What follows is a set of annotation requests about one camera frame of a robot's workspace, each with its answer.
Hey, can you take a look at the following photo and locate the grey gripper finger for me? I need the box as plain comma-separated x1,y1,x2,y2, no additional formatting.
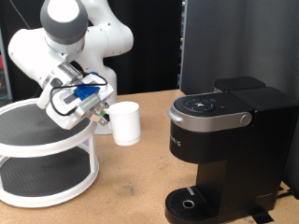
100,100,111,114
90,113,110,127

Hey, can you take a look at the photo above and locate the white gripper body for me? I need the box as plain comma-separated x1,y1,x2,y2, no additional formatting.
45,74,116,131

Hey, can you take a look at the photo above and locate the white mug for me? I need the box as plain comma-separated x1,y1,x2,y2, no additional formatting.
104,101,142,147

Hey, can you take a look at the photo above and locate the black Keurig coffee machine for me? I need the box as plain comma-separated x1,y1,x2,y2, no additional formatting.
164,76,299,224

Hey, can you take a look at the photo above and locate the white two-tier turntable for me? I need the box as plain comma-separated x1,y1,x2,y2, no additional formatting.
0,98,100,208

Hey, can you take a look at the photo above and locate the black curtain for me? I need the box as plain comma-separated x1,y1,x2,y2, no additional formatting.
0,0,183,101

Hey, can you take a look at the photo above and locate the grey curtain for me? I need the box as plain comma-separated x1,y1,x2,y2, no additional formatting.
180,0,299,200

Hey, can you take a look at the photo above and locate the black tape strip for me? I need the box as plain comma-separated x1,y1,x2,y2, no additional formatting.
249,207,275,224

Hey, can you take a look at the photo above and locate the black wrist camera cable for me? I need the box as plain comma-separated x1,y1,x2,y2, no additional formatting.
49,70,109,117

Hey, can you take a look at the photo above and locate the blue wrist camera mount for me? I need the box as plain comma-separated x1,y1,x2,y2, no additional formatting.
74,72,102,102

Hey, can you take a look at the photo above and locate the metal frame post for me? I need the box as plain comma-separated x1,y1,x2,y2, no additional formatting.
178,0,189,91

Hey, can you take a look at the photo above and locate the black power cord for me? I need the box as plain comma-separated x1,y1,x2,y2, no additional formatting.
275,187,295,200

